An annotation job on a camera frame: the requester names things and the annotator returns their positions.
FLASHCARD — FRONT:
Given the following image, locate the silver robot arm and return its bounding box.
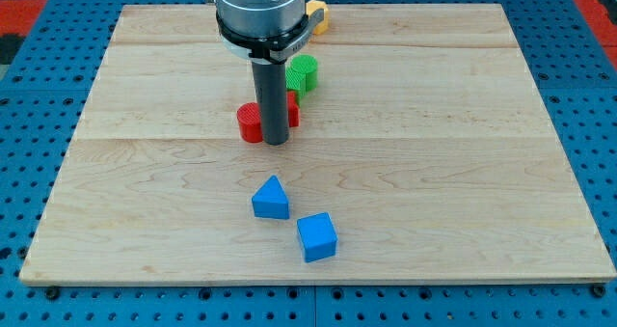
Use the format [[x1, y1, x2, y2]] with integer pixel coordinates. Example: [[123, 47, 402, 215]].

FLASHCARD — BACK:
[[204, 0, 326, 65]]

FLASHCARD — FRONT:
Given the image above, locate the red block behind rod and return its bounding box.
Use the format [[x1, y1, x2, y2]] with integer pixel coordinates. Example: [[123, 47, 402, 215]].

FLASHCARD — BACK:
[[286, 91, 301, 127]]

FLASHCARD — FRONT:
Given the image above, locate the blue triangular block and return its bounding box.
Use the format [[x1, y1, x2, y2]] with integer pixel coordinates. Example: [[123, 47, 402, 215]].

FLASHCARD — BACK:
[[251, 176, 290, 219]]

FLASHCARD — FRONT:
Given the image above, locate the red cylinder block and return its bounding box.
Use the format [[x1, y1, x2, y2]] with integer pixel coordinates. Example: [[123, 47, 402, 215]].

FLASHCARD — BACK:
[[236, 102, 263, 143]]

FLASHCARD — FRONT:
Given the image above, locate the green cylinder block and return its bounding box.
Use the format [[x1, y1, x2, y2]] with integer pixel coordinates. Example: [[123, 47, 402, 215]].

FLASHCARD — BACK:
[[290, 54, 319, 92]]

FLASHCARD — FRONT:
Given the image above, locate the blue cube block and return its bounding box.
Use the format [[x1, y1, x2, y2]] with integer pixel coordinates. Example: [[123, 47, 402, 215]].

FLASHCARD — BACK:
[[296, 212, 338, 262]]

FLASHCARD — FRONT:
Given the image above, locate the light wooden board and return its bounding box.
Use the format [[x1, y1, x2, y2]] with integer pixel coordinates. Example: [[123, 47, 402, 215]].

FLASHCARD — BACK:
[[20, 4, 616, 286]]

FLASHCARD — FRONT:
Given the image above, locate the yellow hexagonal block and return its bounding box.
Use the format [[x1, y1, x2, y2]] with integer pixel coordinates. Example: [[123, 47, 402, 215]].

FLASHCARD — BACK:
[[306, 0, 330, 36]]

